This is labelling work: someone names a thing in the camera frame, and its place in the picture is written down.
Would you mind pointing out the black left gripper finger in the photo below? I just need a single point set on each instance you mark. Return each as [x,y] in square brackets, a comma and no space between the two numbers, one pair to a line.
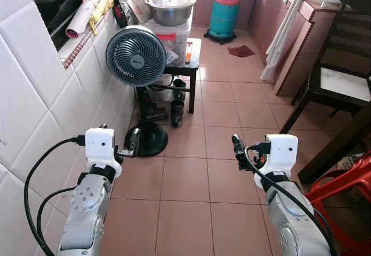
[103,127]
[135,139]

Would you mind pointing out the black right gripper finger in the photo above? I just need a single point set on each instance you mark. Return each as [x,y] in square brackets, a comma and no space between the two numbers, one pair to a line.
[238,143]

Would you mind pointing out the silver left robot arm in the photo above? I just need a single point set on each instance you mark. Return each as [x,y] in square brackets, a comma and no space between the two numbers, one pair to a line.
[87,209]

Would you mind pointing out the black stick vacuum cleaner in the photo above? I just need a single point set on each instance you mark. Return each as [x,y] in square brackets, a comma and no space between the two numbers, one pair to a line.
[152,108]

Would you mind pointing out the dark red floor cloth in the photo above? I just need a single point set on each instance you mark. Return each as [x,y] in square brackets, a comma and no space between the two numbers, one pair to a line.
[241,51]

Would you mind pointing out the small black side table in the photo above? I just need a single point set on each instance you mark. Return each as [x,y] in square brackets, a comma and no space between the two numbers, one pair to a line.
[195,59]

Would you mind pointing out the dark wooden table leg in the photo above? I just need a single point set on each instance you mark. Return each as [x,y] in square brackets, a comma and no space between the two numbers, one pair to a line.
[339,146]

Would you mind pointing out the red plastic stool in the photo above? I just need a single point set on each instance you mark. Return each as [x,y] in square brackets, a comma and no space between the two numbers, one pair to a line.
[342,186]

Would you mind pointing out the clear plastic storage box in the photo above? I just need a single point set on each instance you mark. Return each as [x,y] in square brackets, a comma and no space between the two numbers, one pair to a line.
[177,41]

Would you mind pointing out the dark wooden chair white seat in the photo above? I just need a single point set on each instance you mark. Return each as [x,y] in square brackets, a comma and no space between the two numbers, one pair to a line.
[345,85]

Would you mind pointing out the white curtain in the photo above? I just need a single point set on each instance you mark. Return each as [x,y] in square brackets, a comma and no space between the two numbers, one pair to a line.
[284,36]

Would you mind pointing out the yellow bundle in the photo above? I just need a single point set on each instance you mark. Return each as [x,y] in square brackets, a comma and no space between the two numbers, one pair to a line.
[103,10]

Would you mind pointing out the white rolled paper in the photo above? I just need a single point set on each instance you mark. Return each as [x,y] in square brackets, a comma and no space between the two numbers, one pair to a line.
[87,10]

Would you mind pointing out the black and red bottle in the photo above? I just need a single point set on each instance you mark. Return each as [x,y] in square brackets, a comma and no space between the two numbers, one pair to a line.
[119,10]

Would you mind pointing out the pink kitchen counter cabinet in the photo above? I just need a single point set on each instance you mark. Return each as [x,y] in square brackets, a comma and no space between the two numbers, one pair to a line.
[301,41]

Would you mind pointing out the teal and red gas cylinder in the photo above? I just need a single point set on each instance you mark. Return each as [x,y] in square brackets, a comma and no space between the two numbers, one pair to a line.
[224,15]

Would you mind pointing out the large steel mixing bowl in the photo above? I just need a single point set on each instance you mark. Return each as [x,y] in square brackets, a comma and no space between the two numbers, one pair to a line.
[171,14]

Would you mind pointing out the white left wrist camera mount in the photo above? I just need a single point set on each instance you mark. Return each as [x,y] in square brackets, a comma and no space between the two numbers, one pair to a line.
[101,149]

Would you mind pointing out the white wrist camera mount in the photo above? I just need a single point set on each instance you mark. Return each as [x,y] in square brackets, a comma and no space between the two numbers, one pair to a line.
[281,154]
[101,149]

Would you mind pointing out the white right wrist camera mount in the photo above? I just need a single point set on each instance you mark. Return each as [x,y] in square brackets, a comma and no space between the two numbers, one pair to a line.
[281,154]

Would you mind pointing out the grey round pedestal fan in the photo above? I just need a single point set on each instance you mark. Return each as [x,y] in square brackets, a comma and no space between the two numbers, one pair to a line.
[136,56]

